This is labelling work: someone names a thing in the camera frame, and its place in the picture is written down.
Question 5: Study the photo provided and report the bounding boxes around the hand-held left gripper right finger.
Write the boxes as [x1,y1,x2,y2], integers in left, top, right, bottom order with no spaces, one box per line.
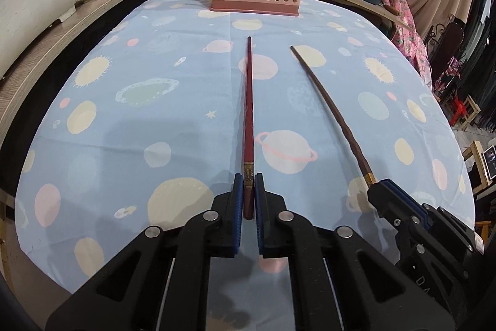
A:
[254,174,455,331]

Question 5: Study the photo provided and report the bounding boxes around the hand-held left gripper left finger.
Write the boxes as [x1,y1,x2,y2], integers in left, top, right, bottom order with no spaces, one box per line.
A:
[46,173,246,331]

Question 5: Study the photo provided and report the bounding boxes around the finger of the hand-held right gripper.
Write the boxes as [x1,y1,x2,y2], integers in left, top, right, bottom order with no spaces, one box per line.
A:
[366,181,422,239]
[379,178,433,231]

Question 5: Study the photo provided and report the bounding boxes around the red chopstick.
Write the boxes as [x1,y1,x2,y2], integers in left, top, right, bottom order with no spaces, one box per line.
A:
[241,36,257,220]

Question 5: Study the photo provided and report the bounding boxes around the dark brown twisted chopstick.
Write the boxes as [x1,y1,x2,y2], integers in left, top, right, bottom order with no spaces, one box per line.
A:
[290,46,375,185]

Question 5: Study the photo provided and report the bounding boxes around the framed picture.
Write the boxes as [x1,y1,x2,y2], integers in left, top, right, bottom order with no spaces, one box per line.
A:
[480,145,496,181]

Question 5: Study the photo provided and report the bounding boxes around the wooden stool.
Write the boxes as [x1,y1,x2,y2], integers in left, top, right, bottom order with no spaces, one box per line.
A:
[455,95,482,127]

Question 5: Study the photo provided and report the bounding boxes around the dark ornate chair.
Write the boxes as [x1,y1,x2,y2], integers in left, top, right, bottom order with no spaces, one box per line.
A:
[424,23,471,99]

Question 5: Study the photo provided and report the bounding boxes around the pink floral garment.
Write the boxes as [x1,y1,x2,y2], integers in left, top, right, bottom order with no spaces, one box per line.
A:
[391,0,433,88]

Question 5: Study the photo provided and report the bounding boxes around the grey wooden counter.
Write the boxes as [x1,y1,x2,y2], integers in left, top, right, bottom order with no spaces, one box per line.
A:
[0,0,176,140]

